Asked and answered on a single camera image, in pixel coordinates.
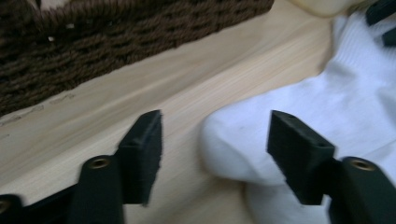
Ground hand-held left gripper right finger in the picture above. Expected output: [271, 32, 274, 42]
[266, 109, 336, 206]

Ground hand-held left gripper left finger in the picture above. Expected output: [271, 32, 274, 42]
[116, 109, 163, 207]

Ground white sock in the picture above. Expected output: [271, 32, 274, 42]
[199, 12, 396, 224]

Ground brown woven basket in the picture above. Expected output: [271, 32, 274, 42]
[0, 0, 276, 118]

